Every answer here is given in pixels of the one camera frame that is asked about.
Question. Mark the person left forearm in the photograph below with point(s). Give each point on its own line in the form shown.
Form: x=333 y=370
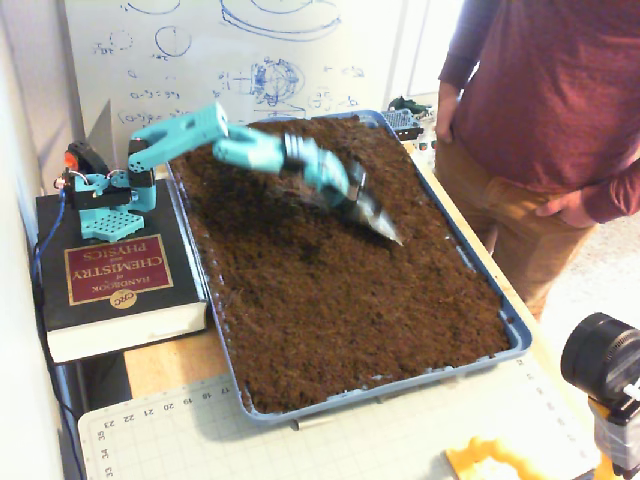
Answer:
x=617 y=195

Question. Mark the whiteboard with blue drawings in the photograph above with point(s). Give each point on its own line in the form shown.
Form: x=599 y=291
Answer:
x=250 y=50

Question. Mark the blue plastic tray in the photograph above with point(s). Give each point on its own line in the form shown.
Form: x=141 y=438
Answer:
x=520 y=345

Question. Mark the grey metal bar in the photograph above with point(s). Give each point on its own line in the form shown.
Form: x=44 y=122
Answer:
x=315 y=423

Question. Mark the white printed bag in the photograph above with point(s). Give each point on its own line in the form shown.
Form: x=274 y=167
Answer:
x=425 y=145

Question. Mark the yellow plastic part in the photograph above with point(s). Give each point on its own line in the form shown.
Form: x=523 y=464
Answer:
x=465 y=457

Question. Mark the green object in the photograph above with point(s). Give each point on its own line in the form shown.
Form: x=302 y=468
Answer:
x=400 y=103

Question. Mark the yellow taped camera stand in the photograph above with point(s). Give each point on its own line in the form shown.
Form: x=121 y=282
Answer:
x=615 y=440

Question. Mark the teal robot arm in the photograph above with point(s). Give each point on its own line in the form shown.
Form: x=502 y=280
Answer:
x=180 y=132

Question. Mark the person in maroon shirt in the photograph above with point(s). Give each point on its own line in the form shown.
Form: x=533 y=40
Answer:
x=550 y=75

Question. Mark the brown soil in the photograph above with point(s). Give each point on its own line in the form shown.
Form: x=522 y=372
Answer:
x=325 y=300

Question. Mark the grey gridded cutting mat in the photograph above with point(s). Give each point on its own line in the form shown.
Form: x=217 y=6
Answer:
x=300 y=450

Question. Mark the black webcam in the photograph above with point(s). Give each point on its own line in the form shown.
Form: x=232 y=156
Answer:
x=600 y=355

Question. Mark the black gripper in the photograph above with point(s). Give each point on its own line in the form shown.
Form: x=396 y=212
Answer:
x=334 y=178

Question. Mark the person right forearm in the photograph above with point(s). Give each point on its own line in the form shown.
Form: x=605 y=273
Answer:
x=452 y=70

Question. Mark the person left hand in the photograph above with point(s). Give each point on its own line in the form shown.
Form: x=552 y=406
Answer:
x=567 y=210

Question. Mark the black chemistry physics handbook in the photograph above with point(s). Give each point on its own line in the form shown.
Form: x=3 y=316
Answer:
x=120 y=270

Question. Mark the black device with orange cap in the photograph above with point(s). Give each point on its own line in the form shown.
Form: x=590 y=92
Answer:
x=90 y=157

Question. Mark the person right hand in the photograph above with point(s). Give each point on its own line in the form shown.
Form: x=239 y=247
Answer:
x=445 y=120

